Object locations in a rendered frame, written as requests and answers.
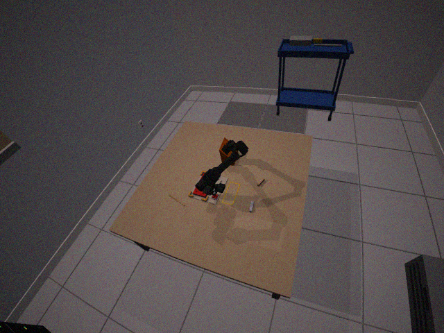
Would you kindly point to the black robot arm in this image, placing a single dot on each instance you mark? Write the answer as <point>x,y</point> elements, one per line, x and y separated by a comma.
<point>212,175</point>

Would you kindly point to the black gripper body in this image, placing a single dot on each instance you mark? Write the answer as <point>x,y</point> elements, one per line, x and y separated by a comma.
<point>219,187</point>

